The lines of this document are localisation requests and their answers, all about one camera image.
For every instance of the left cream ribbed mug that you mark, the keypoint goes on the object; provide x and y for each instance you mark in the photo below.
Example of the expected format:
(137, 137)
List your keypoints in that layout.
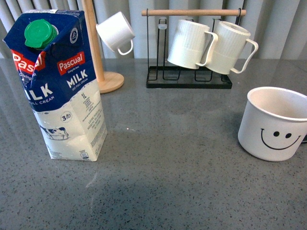
(193, 45)

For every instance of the blue white milk carton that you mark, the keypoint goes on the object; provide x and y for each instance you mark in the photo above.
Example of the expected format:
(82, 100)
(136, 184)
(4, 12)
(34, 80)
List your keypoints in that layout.
(52, 55)

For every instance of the white smiley face mug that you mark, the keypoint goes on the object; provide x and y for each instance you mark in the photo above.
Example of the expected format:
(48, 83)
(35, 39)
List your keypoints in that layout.
(274, 123)

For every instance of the cream ribbed mug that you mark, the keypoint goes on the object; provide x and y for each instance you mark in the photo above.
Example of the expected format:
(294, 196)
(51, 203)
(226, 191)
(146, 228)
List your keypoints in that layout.
(232, 39)
(193, 45)

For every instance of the wooden mug tree stand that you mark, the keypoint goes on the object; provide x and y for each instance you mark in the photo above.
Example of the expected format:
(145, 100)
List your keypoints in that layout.
(107, 81)

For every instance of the black wire mug rack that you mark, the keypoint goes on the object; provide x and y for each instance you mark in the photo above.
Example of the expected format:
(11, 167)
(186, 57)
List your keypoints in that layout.
(160, 75)

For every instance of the right cream ribbed mug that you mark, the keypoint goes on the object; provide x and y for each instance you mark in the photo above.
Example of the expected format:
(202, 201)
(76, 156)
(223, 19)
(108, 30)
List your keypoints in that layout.
(232, 39)

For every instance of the small white hanging mug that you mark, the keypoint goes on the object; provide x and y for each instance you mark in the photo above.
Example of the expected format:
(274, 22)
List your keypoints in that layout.
(115, 32)

